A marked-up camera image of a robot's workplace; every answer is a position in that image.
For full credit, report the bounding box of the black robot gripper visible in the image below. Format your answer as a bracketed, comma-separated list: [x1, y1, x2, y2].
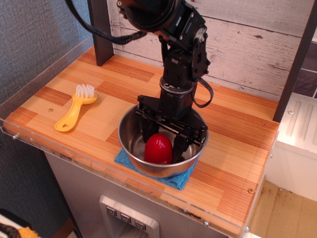
[137, 89, 208, 163]

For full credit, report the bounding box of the red toy bell pepper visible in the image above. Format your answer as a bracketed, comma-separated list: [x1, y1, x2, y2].
[144, 133, 173, 165]

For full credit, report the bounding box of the silver metal bowl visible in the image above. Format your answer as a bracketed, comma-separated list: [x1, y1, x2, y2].
[118, 105, 209, 178]

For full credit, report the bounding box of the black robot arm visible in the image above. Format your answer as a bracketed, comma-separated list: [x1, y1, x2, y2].
[117, 0, 210, 163]

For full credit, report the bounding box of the blue folded cloth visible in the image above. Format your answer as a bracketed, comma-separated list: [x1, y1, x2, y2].
[114, 149, 197, 190]

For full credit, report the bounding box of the yellow brush with white bristles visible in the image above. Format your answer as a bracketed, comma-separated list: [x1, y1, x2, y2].
[54, 84, 98, 132]

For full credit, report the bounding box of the silver dispenser panel with buttons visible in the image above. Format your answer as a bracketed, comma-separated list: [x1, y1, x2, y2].
[99, 195, 160, 238]

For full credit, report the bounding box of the grey toy cabinet front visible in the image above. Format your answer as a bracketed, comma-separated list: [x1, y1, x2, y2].
[45, 153, 224, 238]

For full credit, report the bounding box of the white toy appliance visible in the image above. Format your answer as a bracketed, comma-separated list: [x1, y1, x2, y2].
[265, 93, 317, 201]

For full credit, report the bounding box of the yellow object at corner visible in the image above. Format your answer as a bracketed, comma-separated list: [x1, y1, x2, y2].
[18, 227, 39, 238]

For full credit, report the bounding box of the dark grey left post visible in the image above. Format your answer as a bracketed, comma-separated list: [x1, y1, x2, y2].
[87, 0, 114, 66]

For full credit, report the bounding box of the dark grey post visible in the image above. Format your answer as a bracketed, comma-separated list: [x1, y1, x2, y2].
[87, 0, 114, 66]
[273, 0, 317, 122]

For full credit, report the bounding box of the clear acrylic guard rail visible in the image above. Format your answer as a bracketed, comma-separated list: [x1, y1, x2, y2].
[0, 39, 278, 238]

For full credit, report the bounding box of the dark grey right post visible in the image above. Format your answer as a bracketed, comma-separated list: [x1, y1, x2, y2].
[273, 0, 317, 122]

